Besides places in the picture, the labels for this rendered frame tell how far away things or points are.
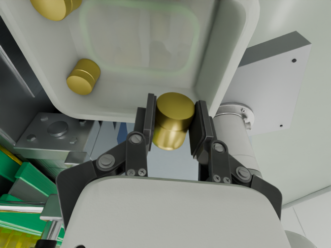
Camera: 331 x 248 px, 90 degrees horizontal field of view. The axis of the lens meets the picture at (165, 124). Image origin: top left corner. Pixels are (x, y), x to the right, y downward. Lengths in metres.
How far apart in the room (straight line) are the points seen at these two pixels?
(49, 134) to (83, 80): 0.10
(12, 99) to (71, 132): 0.08
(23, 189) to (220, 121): 0.46
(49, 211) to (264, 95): 0.52
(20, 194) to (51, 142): 0.10
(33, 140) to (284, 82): 0.54
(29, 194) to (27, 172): 0.04
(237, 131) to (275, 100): 0.14
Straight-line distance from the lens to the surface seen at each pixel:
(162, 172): 1.06
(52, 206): 0.24
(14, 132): 0.31
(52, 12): 0.23
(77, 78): 0.26
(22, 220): 0.36
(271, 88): 0.52
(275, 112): 0.61
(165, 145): 0.15
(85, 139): 0.27
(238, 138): 0.49
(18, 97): 0.31
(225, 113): 0.53
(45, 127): 0.31
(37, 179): 0.36
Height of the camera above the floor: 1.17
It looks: 40 degrees down
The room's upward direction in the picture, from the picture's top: 178 degrees counter-clockwise
